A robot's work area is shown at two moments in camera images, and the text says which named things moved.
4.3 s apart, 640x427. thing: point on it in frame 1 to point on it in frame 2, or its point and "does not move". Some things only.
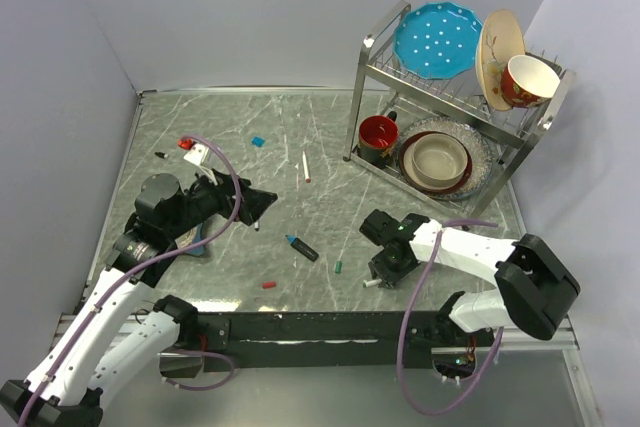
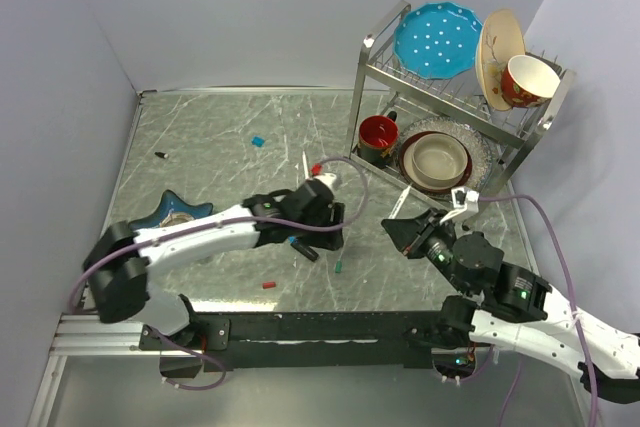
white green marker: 373,282 to 399,203
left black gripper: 252,201 to 331,242
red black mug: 377,139 does not move
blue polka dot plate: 437,40 does not move
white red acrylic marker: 306,168 does not move
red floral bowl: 528,82 does not move
